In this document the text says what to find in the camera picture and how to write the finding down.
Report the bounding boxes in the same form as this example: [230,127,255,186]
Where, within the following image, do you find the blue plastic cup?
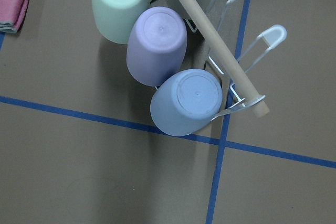
[150,69,223,136]

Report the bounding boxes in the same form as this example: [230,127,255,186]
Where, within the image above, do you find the purple plastic cup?
[127,6,187,87]

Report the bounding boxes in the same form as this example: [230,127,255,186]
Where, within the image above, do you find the green plastic cup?
[92,0,150,44]

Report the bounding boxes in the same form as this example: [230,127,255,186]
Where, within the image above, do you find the grey folded cloth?
[0,0,37,35]

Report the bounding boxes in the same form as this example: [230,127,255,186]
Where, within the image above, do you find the wooden rack handle rod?
[179,0,261,102]

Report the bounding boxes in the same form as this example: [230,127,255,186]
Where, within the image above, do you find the white wire cup rack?
[148,0,288,126]

